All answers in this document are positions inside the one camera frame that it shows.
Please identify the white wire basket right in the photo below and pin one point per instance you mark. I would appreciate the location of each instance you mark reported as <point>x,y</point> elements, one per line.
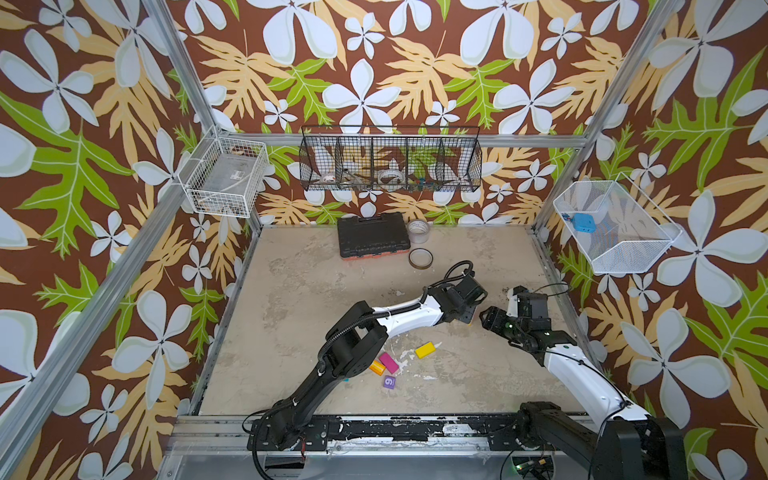
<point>633,232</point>

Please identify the white wire basket left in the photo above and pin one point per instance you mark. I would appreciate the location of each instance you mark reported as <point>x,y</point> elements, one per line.
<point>223,175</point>

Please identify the black wire basket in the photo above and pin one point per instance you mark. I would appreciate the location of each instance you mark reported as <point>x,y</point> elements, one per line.
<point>432,158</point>

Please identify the yellow block lower right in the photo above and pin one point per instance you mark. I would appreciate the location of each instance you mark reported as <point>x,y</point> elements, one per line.
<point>425,350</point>

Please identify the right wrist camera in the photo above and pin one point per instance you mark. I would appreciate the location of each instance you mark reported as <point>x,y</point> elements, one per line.
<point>513,300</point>

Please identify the blue object in basket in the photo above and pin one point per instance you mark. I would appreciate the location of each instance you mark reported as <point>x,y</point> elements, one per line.
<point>583,223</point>

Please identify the white wire basket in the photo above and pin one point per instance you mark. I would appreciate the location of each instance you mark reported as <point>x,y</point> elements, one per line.
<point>633,232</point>
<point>223,175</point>

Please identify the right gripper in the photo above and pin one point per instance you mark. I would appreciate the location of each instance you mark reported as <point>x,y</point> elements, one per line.
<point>496,318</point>

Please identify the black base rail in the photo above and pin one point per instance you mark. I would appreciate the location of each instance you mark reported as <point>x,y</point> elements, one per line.
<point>498,431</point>

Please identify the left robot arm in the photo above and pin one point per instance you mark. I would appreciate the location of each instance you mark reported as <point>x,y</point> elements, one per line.
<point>353,344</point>

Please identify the white tape roll in basket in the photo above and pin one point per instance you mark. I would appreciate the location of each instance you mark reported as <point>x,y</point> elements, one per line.
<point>391,179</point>

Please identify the orange cylinder block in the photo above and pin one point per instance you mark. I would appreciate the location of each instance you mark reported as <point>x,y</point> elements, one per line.
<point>377,368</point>

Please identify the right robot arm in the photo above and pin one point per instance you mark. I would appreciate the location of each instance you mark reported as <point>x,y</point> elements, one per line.
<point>627,443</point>

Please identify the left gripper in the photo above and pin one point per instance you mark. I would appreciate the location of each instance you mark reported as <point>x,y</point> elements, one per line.
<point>467,318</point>

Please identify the brown tape roll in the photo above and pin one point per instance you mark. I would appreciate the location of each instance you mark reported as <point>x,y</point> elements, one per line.
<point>420,258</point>

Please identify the black tool case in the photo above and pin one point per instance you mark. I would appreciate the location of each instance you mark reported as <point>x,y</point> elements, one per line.
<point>379,235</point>

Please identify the magenta wood block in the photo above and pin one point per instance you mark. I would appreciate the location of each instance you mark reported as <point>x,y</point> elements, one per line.
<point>389,363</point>

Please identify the purple number cube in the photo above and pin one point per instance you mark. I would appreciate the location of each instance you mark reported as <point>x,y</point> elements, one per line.
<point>389,382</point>

